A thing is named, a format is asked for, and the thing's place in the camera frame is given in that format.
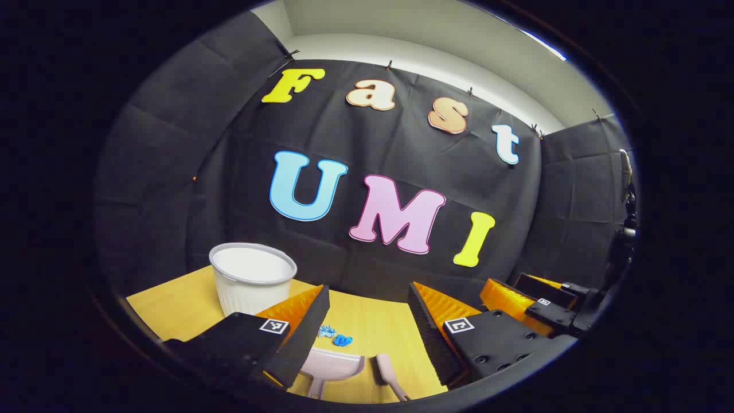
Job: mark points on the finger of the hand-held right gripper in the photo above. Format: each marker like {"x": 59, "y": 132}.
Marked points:
{"x": 545, "y": 284}
{"x": 510, "y": 301}

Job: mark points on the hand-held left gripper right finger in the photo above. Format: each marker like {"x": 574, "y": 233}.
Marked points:
{"x": 430, "y": 338}

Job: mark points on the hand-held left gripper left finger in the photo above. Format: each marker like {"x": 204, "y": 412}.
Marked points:
{"x": 304, "y": 338}

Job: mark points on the light blue paper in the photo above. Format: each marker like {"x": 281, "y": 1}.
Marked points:
{"x": 327, "y": 331}

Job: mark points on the dark blue paper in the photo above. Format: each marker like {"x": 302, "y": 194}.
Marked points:
{"x": 342, "y": 341}

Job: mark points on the pink plastic dustpan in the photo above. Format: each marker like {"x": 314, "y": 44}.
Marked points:
{"x": 332, "y": 364}

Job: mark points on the small pink broom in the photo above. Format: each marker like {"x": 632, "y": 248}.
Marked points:
{"x": 387, "y": 370}

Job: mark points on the white ribbed garbage bin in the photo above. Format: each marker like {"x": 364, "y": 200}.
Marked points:
{"x": 252, "y": 269}

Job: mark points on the dark tripod stand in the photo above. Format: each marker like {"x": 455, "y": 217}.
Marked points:
{"x": 627, "y": 172}

